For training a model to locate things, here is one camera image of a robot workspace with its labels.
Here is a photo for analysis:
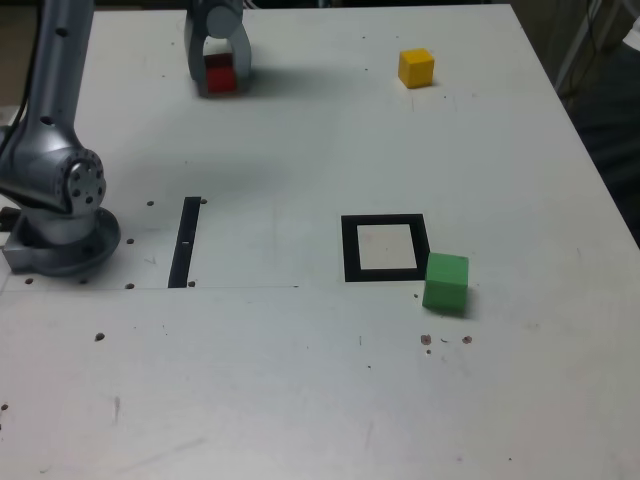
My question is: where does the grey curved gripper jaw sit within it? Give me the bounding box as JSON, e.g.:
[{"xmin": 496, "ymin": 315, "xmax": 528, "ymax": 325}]
[
  {"xmin": 183, "ymin": 0, "xmax": 215, "ymax": 99},
  {"xmin": 206, "ymin": 2, "xmax": 255, "ymax": 99}
]

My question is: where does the red cube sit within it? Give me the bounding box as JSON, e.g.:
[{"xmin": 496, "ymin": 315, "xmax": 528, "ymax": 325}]
[{"xmin": 203, "ymin": 53, "xmax": 237, "ymax": 95}]

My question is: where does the yellow cube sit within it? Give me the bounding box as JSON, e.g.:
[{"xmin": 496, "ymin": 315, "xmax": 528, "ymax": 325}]
[{"xmin": 398, "ymin": 47, "xmax": 436, "ymax": 89}]

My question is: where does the green cube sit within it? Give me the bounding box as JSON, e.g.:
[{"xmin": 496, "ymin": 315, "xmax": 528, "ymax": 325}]
[{"xmin": 421, "ymin": 252, "xmax": 471, "ymax": 314}]

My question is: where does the black tape square outline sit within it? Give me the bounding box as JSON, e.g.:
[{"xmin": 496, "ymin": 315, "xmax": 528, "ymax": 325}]
[{"xmin": 340, "ymin": 213, "xmax": 431, "ymax": 284}]

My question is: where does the black tape strip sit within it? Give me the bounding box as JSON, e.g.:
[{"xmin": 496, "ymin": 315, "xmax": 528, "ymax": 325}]
[{"xmin": 167, "ymin": 196, "xmax": 202, "ymax": 290}]

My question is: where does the person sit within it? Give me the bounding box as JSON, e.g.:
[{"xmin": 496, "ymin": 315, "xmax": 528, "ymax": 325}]
[{"xmin": 572, "ymin": 17, "xmax": 640, "ymax": 201}]

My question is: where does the white metal frame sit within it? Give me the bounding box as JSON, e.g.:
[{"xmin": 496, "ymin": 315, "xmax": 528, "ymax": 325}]
[{"xmin": 549, "ymin": 0, "xmax": 606, "ymax": 96}]

